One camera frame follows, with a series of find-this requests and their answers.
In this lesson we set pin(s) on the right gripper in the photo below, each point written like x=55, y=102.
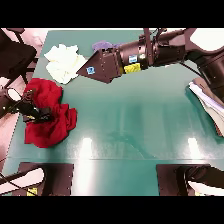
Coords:
x=107, y=65

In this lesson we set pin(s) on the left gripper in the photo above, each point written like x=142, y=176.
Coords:
x=37, y=113

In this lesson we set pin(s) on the red garment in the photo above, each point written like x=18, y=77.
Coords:
x=50, y=128

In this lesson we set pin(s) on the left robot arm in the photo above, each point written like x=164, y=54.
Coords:
x=9, y=97

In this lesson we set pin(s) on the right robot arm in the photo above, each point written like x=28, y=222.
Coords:
x=166, y=50

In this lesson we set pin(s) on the purple garment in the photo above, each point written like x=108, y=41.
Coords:
x=101, y=45

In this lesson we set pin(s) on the black chair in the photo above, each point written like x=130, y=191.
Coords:
x=15, y=58

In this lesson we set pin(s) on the brown garment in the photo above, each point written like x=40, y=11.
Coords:
x=201, y=83

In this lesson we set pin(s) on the white folded garment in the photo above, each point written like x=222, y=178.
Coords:
x=208, y=101

